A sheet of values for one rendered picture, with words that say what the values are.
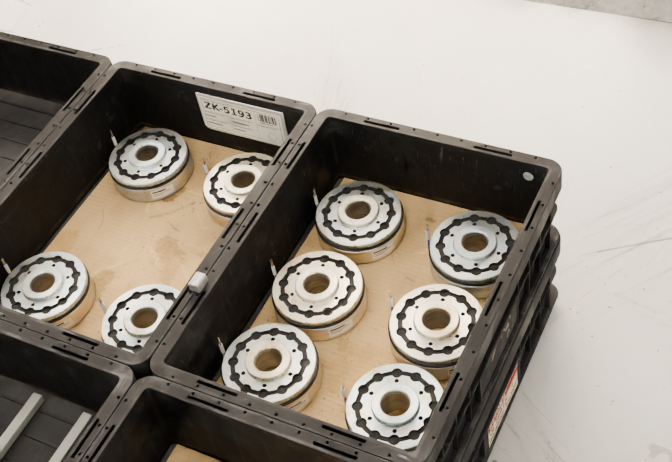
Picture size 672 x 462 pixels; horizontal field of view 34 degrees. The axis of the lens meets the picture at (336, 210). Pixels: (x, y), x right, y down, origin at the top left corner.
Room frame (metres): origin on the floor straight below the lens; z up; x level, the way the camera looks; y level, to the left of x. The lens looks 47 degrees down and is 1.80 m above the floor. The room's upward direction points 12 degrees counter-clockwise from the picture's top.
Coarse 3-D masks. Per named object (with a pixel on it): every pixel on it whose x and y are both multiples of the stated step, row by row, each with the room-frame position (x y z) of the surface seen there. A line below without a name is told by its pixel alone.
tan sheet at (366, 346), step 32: (416, 224) 0.85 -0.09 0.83; (416, 256) 0.80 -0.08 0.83; (384, 288) 0.77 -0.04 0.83; (416, 288) 0.76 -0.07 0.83; (256, 320) 0.76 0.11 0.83; (384, 320) 0.72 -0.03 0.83; (320, 352) 0.70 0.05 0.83; (352, 352) 0.69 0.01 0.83; (384, 352) 0.68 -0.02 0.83; (352, 384) 0.65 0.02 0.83; (320, 416) 0.62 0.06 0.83
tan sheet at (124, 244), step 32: (96, 192) 1.01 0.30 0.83; (192, 192) 0.98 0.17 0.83; (96, 224) 0.96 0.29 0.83; (128, 224) 0.95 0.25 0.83; (160, 224) 0.93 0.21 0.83; (192, 224) 0.92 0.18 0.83; (96, 256) 0.90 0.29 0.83; (128, 256) 0.89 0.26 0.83; (160, 256) 0.88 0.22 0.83; (192, 256) 0.87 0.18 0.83; (96, 288) 0.85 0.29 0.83; (128, 288) 0.84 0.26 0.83; (96, 320) 0.80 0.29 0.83
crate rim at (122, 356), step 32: (128, 64) 1.13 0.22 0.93; (96, 96) 1.08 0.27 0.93; (256, 96) 1.02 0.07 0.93; (64, 128) 1.03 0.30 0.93; (32, 160) 0.98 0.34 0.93; (0, 192) 0.94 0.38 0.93; (256, 192) 0.86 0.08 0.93; (32, 320) 0.74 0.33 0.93; (96, 352) 0.68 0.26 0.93; (128, 352) 0.67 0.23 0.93
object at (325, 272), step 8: (304, 272) 0.78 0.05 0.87; (312, 272) 0.78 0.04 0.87; (320, 272) 0.78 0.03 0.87; (328, 272) 0.77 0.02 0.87; (296, 280) 0.77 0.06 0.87; (304, 280) 0.77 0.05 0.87; (336, 280) 0.76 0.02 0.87; (296, 288) 0.76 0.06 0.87; (328, 288) 0.75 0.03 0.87; (336, 288) 0.75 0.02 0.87; (304, 296) 0.75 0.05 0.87; (312, 296) 0.75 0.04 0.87; (320, 296) 0.74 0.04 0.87; (328, 296) 0.74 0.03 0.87
